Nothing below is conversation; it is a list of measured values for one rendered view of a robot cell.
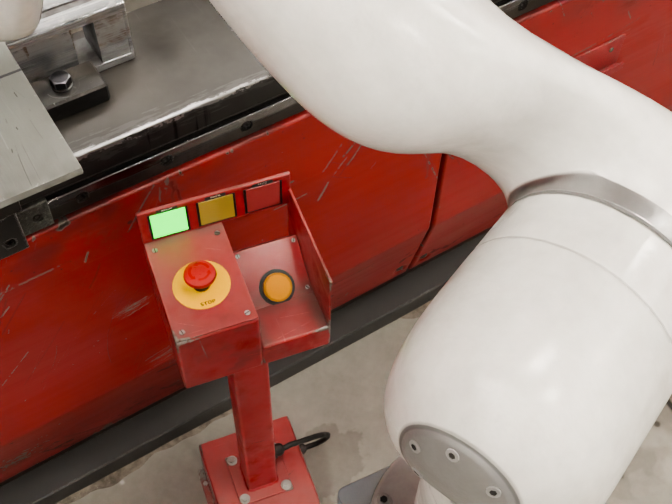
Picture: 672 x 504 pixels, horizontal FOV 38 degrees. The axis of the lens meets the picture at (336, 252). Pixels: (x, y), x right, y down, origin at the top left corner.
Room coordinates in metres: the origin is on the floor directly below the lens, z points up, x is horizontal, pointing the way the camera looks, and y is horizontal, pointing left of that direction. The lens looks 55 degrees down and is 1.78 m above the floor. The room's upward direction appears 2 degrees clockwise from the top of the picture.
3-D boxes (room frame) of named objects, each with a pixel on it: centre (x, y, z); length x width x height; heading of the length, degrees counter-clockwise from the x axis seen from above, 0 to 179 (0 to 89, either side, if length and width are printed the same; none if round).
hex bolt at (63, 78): (0.87, 0.35, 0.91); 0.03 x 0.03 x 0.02
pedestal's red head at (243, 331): (0.68, 0.13, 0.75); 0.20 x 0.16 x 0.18; 112
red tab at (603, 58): (1.27, -0.44, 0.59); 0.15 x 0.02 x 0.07; 124
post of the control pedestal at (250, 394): (0.68, 0.13, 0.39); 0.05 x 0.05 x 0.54; 22
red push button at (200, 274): (0.66, 0.16, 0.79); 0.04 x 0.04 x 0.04
